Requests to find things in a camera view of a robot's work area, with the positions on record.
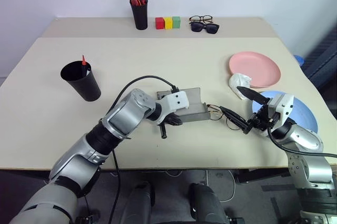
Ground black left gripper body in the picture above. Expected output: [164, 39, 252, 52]
[162, 114, 175, 126]

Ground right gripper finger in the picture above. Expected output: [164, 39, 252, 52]
[220, 105, 249, 130]
[236, 85, 271, 105]

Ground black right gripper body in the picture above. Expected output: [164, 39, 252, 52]
[243, 98, 277, 134]

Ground thin-framed clear glasses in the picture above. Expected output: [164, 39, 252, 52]
[206, 103, 246, 131]

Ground grey glasses case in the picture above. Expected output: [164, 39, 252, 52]
[156, 86, 212, 124]

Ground wide black cup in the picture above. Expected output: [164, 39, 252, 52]
[60, 60, 102, 102]

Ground brown-framed glasses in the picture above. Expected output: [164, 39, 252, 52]
[189, 15, 214, 25]

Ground tall black tool cup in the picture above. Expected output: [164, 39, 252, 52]
[131, 0, 149, 31]

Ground white crumpled cloth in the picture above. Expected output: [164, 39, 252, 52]
[228, 72, 253, 101]

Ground pink plate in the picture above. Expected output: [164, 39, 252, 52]
[228, 51, 281, 89]

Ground blue plate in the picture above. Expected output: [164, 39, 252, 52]
[251, 90, 319, 138]

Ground blue round object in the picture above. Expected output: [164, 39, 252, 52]
[292, 54, 306, 67]

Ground black sunglasses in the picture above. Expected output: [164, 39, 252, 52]
[190, 22, 220, 35]

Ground dark ribbed panel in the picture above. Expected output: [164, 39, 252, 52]
[302, 22, 337, 84]

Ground dark rounded shape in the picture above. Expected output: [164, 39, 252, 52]
[189, 182, 229, 224]
[125, 181, 156, 224]

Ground red marker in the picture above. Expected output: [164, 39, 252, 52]
[81, 55, 92, 77]

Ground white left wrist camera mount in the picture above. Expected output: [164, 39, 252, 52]
[155, 91, 190, 126]

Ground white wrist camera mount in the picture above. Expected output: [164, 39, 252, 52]
[267, 93, 294, 128]
[155, 91, 190, 126]

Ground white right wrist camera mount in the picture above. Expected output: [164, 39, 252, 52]
[267, 93, 294, 128]

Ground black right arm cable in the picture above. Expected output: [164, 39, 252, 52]
[266, 126, 337, 159]

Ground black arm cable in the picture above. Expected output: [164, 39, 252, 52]
[109, 75, 180, 224]
[266, 126, 337, 159]

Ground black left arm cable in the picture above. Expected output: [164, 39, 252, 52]
[109, 75, 180, 224]

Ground black table frame bar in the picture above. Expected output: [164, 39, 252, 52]
[233, 168, 291, 184]

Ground white floor cable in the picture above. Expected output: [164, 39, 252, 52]
[204, 169, 236, 203]

